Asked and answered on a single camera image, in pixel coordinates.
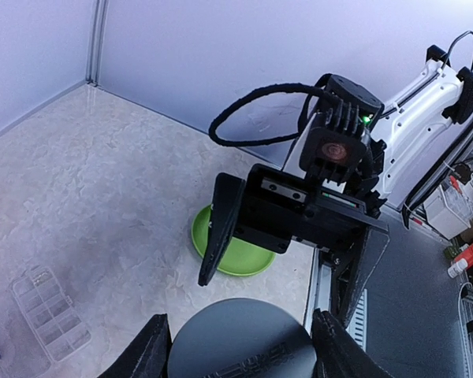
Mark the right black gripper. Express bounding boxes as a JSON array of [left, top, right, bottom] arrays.
[[198, 164, 390, 327]]

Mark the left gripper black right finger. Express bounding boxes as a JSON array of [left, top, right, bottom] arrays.
[[311, 309, 391, 378]]

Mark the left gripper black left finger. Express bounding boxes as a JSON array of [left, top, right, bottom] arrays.
[[102, 314, 172, 378]]

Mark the clear plastic pill organizer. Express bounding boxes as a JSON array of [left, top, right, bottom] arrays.
[[0, 267, 91, 375]]

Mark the orange pill bottle grey cap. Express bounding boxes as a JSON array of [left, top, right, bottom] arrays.
[[167, 298, 317, 377]]

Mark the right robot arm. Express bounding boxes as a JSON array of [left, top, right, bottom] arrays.
[[198, 46, 473, 324]]

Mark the green round plate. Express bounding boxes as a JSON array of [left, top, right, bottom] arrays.
[[191, 206, 275, 277]]

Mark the clear plastic box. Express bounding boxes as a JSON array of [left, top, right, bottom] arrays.
[[424, 176, 473, 239]]

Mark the front aluminium rail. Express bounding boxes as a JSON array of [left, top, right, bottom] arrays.
[[303, 248, 368, 351]]

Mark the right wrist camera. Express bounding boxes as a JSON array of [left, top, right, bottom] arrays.
[[298, 73, 386, 187]]

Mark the right aluminium frame post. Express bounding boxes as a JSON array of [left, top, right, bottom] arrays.
[[85, 0, 109, 87]]

